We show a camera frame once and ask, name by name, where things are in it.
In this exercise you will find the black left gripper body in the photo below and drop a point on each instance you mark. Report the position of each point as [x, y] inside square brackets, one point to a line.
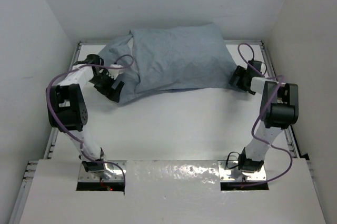
[103, 83]

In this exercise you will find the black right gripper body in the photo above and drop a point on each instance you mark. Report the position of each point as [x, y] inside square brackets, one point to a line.
[252, 93]

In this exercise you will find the blue patterned pillowcase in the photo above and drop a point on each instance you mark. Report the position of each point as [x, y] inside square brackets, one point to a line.
[180, 58]

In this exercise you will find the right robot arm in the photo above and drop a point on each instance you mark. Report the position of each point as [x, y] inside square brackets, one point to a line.
[279, 109]

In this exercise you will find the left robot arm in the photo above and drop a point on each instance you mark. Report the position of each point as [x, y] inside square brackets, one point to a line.
[68, 113]

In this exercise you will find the white front cover board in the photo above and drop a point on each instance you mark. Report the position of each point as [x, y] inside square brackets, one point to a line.
[169, 192]

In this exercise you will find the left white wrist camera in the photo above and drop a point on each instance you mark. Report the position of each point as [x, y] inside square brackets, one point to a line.
[115, 70]

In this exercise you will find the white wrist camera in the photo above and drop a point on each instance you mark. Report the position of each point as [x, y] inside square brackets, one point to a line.
[115, 70]
[262, 67]

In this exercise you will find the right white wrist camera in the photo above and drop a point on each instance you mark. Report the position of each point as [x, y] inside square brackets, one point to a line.
[262, 67]

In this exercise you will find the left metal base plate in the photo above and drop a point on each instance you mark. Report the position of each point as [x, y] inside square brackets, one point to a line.
[110, 171]

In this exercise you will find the metal base plate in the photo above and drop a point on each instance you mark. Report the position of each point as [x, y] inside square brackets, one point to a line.
[227, 174]
[110, 171]

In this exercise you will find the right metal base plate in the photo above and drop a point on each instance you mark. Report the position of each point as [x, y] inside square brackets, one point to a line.
[227, 174]

